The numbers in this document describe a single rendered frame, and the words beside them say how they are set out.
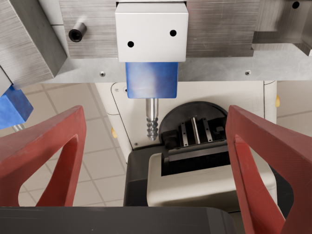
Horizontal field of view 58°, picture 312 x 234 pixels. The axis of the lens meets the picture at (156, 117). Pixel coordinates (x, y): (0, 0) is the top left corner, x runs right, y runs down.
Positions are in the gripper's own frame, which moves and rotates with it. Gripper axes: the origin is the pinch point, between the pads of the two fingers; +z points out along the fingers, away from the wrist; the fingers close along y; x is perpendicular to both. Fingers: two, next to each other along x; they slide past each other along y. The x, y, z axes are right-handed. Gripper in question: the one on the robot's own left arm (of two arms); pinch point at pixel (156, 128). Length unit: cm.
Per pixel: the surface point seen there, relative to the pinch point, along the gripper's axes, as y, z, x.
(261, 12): -9.0, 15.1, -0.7
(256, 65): -12.0, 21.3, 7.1
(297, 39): -12.7, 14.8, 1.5
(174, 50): -1.4, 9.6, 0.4
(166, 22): -0.7, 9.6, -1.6
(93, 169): 34, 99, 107
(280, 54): -14.6, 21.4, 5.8
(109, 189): 27, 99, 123
